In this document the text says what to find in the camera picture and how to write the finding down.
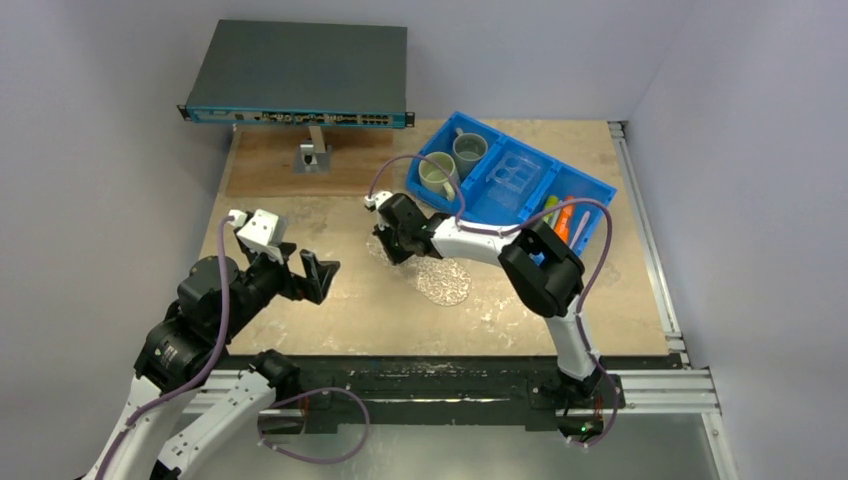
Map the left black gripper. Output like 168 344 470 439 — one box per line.
218 241 339 338

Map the light green mug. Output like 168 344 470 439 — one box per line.
418 152 461 202

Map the clear textured oval tray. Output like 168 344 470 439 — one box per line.
366 236 471 306

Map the blue plastic divided bin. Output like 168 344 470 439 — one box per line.
419 112 617 225

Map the clear plastic holder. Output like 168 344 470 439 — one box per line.
485 153 541 209

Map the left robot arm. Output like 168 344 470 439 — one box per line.
85 242 341 479

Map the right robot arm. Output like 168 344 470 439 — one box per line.
364 191 604 407

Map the grey mug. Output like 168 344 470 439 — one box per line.
451 128 489 179

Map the wooden base board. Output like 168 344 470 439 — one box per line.
223 127 394 198

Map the metal switch stand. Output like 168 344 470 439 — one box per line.
293 125 332 175

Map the black aluminium base frame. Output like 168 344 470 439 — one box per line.
178 354 720 435

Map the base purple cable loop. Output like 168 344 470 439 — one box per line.
256 387 370 466

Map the grey network switch box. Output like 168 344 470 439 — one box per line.
178 19 415 129

